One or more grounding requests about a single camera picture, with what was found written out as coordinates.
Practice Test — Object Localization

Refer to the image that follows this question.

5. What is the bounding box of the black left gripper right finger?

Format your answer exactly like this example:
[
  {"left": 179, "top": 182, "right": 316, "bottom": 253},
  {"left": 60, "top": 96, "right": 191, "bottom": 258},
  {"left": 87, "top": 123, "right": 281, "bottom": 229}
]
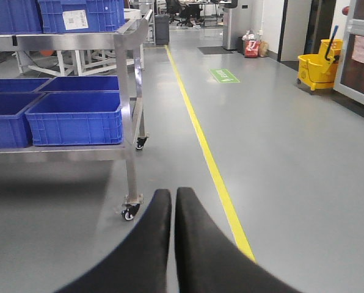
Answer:
[{"left": 175, "top": 187, "right": 297, "bottom": 292}]

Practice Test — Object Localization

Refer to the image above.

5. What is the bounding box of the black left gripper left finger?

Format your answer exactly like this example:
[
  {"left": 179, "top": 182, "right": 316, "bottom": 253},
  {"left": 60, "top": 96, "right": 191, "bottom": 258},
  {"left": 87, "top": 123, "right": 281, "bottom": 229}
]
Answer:
[{"left": 57, "top": 189, "right": 172, "bottom": 292}]

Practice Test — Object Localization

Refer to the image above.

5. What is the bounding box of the blue plastic bin upper shelf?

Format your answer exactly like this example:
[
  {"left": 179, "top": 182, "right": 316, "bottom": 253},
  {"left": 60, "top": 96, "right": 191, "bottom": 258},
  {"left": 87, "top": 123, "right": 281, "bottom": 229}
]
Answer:
[
  {"left": 38, "top": 0, "right": 125, "bottom": 34},
  {"left": 0, "top": 1, "right": 42, "bottom": 35}
]

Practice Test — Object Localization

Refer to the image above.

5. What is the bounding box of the blue plastic bin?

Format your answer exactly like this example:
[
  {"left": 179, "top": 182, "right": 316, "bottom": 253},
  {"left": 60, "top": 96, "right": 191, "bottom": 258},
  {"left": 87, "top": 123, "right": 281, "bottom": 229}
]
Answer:
[
  {"left": 25, "top": 91, "right": 123, "bottom": 146},
  {"left": 0, "top": 92, "right": 43, "bottom": 148},
  {"left": 37, "top": 76, "right": 120, "bottom": 92},
  {"left": 0, "top": 78, "right": 50, "bottom": 93}
]

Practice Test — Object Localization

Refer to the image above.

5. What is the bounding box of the green floor sign sticker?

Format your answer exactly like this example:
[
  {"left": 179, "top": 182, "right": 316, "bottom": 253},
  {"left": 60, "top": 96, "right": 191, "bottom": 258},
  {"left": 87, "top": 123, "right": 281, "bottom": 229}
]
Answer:
[{"left": 210, "top": 68, "right": 240, "bottom": 84}]

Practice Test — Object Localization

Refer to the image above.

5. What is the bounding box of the yellow mop bucket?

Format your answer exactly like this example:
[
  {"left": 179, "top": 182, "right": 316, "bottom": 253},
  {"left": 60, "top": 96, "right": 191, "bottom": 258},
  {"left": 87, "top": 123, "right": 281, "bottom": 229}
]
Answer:
[{"left": 296, "top": 25, "right": 343, "bottom": 92}]

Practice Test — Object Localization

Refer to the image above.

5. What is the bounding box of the stainless steel wheeled cart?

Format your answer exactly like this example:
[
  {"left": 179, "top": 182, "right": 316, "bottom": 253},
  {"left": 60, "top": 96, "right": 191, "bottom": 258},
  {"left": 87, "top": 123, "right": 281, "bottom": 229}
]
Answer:
[{"left": 0, "top": 12, "right": 152, "bottom": 221}]

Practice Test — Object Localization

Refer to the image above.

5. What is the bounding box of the dark grey trash bin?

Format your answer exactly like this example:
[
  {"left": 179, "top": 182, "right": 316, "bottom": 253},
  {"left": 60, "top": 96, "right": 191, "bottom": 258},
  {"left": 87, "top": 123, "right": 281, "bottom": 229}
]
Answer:
[{"left": 155, "top": 14, "right": 169, "bottom": 45}]

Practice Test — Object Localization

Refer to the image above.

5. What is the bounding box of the stainless steel trash can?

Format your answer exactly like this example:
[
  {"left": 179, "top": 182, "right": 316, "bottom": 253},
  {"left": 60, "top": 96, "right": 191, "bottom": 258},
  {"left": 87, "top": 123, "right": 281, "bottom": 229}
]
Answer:
[{"left": 222, "top": 7, "right": 238, "bottom": 50}]

